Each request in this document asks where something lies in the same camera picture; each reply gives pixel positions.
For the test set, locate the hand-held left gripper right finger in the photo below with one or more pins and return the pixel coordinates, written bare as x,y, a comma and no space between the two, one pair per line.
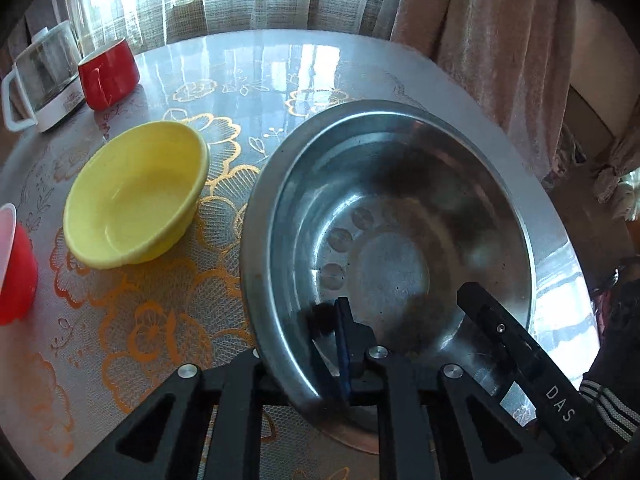
343,350

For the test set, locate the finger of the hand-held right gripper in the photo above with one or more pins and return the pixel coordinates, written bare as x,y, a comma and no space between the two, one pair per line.
492,322

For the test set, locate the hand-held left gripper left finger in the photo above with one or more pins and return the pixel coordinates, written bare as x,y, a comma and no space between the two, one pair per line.
240,377

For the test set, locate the stainless steel bowl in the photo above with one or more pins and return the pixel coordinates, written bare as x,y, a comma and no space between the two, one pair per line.
400,210

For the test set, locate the yellow plastic bowl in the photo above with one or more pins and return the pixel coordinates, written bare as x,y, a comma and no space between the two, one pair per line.
135,195

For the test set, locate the red plastic bowl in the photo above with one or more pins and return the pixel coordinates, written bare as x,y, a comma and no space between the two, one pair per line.
20,280

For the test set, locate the person's right forearm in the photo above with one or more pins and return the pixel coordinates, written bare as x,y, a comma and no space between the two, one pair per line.
610,407

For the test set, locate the gold floral lace table mat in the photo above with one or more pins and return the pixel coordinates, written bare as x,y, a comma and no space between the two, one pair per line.
150,310

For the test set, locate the floral cushion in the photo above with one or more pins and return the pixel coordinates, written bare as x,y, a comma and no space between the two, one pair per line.
565,155

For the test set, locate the pink side window curtain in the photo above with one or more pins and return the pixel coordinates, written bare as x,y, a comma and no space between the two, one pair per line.
625,160

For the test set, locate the red mug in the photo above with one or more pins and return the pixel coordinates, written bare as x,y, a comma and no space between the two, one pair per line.
115,70

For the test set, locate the white glass kettle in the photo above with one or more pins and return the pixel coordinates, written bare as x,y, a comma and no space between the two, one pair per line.
50,70

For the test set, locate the wooden chair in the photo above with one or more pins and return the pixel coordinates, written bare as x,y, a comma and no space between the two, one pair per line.
185,20

